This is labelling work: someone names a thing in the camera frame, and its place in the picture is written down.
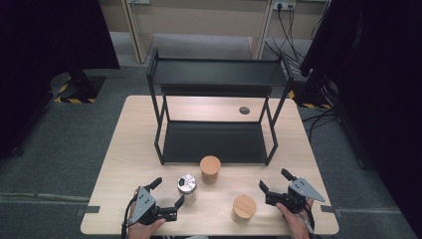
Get grey tape strip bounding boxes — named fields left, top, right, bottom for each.
left=77, top=205, right=102, bottom=215
left=319, top=204, right=343, bottom=215

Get person's right hand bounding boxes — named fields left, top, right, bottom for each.
left=275, top=198, right=317, bottom=239

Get wooden cylinder cup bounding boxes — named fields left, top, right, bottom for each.
left=231, top=194, right=258, bottom=225

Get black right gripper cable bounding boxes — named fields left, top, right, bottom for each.
left=300, top=202, right=317, bottom=239

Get glass jar with wooden lid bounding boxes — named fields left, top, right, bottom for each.
left=199, top=154, right=222, bottom=185

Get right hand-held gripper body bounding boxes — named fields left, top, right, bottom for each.
left=265, top=177, right=326, bottom=215

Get black metal two-tier shelf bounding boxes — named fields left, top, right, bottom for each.
left=145, top=47, right=296, bottom=167

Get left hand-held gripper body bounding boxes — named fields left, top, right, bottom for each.
left=131, top=186, right=178, bottom=226

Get black stand base striped tape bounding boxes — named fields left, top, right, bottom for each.
left=49, top=71, right=107, bottom=105
left=288, top=75, right=336, bottom=111

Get glass jar with metal lid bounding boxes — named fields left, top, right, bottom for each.
left=176, top=173, right=198, bottom=205

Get black floor cables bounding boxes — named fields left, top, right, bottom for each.
left=301, top=106, right=340, bottom=142

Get grey floor cable cover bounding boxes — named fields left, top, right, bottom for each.
left=0, top=191, right=92, bottom=204

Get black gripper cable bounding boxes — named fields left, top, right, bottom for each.
left=120, top=194, right=137, bottom=239
left=300, top=202, right=317, bottom=239

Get black power cables bundle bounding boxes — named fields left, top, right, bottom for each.
left=265, top=4, right=313, bottom=69

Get black curtain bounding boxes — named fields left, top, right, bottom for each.
left=300, top=0, right=422, bottom=230
left=0, top=0, right=120, bottom=160

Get white wall power outlet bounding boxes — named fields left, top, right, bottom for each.
left=273, top=0, right=298, bottom=11

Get beige wooden cabinet frame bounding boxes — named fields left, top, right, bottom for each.
left=99, top=0, right=332, bottom=65

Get person's left hand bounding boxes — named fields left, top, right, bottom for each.
left=127, top=188, right=167, bottom=239

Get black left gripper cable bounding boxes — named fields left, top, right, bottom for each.
left=120, top=194, right=137, bottom=239

